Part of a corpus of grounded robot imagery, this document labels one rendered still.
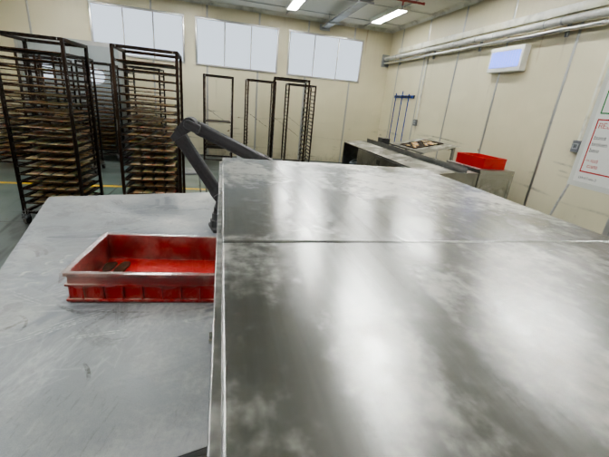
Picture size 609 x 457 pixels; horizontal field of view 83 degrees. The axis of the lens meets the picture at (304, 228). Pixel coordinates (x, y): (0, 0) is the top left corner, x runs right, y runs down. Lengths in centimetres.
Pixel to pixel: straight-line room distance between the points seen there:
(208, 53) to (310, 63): 227
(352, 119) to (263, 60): 253
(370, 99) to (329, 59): 139
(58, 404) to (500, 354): 84
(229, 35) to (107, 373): 813
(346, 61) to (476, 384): 899
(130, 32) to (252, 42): 248
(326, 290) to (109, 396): 70
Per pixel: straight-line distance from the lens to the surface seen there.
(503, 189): 502
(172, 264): 140
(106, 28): 897
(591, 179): 131
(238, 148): 163
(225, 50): 865
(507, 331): 29
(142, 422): 84
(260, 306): 25
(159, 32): 878
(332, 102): 901
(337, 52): 906
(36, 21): 936
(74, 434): 86
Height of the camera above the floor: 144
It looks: 20 degrees down
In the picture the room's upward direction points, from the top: 6 degrees clockwise
